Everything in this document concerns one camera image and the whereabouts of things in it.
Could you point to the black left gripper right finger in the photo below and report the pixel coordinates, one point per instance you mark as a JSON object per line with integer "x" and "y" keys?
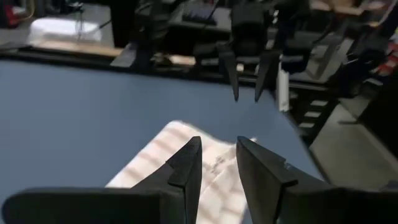
{"x": 295, "y": 205}

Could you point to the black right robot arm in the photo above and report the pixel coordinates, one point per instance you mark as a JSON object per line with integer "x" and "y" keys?
{"x": 292, "y": 31}

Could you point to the grey keyboard desk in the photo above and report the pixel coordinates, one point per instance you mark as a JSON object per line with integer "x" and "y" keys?
{"x": 224, "y": 21}

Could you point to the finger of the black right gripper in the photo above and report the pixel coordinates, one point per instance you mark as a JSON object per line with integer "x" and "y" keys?
{"x": 232, "y": 71}
{"x": 265, "y": 74}

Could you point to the black keyboard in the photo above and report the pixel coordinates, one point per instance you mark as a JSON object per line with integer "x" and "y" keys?
{"x": 199, "y": 14}

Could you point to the white padded seat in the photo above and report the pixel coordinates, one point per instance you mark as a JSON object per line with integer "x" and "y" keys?
{"x": 62, "y": 29}

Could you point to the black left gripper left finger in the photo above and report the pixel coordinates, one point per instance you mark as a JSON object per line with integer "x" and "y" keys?
{"x": 124, "y": 205}

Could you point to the black diagonal stand leg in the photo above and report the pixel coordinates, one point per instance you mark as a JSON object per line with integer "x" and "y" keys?
{"x": 124, "y": 21}

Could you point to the light wooden side board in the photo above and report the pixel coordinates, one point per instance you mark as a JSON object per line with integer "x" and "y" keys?
{"x": 77, "y": 48}

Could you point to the white towel with red stripes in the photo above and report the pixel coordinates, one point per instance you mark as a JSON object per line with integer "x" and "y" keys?
{"x": 149, "y": 165}

